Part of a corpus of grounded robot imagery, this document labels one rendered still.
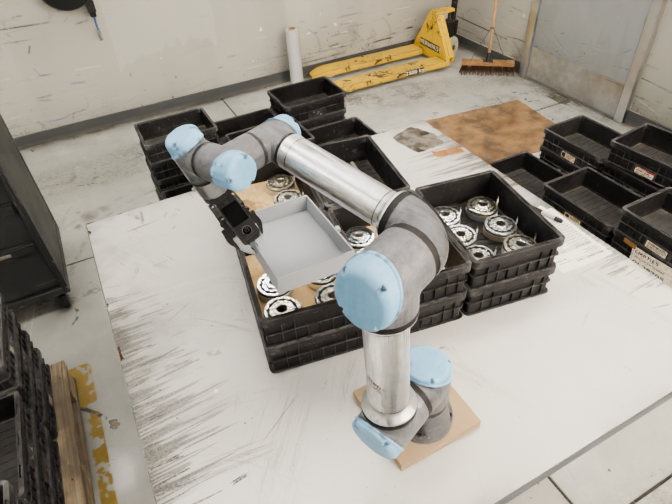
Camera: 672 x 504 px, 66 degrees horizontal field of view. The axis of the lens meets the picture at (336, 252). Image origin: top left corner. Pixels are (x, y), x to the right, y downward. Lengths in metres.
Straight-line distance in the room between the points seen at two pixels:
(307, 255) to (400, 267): 0.52
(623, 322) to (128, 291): 1.56
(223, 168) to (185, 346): 0.77
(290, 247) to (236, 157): 0.40
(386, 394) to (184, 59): 3.92
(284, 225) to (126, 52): 3.30
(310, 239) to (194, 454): 0.61
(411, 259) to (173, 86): 4.00
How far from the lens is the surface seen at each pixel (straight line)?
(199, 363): 1.57
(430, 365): 1.18
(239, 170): 0.98
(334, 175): 0.96
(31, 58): 4.49
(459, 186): 1.80
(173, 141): 1.07
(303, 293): 1.50
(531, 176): 3.11
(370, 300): 0.79
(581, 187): 2.89
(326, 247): 1.30
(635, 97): 4.42
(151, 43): 4.54
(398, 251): 0.81
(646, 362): 1.68
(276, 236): 1.35
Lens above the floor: 1.90
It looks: 41 degrees down
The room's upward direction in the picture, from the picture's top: 4 degrees counter-clockwise
